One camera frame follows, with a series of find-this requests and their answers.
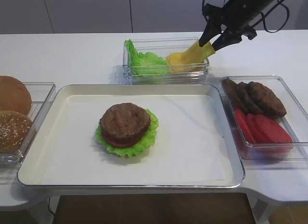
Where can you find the red tomato slice middle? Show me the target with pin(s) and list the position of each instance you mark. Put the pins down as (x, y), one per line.
(251, 125)

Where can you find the brown patty left in container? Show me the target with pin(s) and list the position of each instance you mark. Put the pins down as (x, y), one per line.
(229, 88)

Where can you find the plain brown bun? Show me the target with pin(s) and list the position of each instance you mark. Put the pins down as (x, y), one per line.
(14, 95)

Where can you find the brown cooked burger patty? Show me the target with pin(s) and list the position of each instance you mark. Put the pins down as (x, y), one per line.
(124, 123)

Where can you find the green lettuce leaves in container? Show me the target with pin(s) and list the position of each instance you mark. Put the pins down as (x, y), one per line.
(145, 63)

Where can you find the yellow cheese slices stack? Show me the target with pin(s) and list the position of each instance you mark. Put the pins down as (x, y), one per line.
(182, 62)

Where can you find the clear plastic patty tomato container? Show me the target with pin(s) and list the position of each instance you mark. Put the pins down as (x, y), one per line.
(295, 123)

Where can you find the red tomato slice right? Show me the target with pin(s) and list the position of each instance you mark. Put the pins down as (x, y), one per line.
(269, 131)

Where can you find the white table leg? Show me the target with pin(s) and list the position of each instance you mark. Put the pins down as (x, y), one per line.
(261, 210)

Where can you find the sesame bun front right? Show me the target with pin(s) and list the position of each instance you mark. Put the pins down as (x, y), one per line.
(13, 129)

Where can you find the red tomato slice on burger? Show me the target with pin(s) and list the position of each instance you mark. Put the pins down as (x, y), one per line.
(118, 144)

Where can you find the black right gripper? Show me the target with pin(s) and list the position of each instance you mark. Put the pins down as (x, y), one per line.
(230, 21)

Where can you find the yellow cheese slice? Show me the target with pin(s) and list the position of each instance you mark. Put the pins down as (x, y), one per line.
(199, 51)

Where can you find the brown patty right in container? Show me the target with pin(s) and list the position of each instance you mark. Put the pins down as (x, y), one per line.
(266, 100)

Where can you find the red tomato slice left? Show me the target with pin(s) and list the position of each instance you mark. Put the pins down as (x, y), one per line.
(241, 119)

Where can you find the brown patty middle in container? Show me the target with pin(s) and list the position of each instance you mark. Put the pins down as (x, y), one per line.
(243, 94)

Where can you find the clear plastic lettuce cheese container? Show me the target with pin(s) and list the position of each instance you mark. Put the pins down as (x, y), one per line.
(163, 48)

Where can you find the clear plastic bun container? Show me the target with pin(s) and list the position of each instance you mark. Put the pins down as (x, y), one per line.
(42, 95)

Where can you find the brown patty in container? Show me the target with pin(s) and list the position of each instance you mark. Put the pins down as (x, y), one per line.
(243, 94)
(229, 88)
(266, 100)

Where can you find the silver metal serving tray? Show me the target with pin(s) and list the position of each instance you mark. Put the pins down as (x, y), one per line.
(193, 146)

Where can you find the green lettuce leaf on burger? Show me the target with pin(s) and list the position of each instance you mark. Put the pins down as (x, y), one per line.
(143, 144)

